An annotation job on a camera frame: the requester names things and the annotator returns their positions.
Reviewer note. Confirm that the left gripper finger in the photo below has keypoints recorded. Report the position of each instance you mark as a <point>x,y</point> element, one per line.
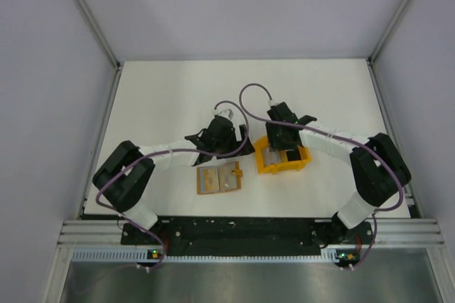
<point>247,149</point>
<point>243,133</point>

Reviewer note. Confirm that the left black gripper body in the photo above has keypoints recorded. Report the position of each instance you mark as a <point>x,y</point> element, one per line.
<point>229,142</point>

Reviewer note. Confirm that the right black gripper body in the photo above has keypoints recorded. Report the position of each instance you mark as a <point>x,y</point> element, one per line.
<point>276,140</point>

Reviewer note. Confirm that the silver VIP card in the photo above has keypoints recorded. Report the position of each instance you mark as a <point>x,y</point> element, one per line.
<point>271,157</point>

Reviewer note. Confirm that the yellow plastic bin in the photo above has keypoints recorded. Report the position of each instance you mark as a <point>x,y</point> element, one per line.
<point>261,144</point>

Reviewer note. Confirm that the gold VIP card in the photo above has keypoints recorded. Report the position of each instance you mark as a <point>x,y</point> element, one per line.
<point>227,178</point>

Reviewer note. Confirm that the orange leather card holder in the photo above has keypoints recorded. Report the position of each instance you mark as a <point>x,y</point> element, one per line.
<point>233,165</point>

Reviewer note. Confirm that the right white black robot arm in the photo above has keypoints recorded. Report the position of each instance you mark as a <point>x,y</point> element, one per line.
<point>379,170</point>

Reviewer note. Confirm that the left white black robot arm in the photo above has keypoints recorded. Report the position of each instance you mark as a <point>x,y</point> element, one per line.
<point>122,179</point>

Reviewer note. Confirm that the black card in bin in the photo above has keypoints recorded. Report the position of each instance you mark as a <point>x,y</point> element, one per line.
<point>293,155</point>

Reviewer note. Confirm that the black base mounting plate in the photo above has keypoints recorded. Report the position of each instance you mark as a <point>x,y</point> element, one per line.
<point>244,236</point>

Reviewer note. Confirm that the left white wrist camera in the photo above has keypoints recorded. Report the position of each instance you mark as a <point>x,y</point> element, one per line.
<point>225,113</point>

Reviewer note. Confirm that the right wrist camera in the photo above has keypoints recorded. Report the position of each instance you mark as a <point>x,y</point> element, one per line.
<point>273,103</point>

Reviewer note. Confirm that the white slotted cable duct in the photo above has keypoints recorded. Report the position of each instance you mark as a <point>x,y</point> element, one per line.
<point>147,256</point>

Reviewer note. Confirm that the aluminium front rail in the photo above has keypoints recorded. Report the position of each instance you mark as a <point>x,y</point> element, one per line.
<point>386,232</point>

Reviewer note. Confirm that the left aluminium frame post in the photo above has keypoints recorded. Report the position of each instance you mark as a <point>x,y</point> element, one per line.
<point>97,32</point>

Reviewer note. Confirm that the aluminium frame post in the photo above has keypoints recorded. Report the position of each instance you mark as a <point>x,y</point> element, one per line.
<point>389,31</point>
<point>97,32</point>

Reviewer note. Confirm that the right aluminium frame post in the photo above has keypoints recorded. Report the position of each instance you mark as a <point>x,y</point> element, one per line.
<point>389,31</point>

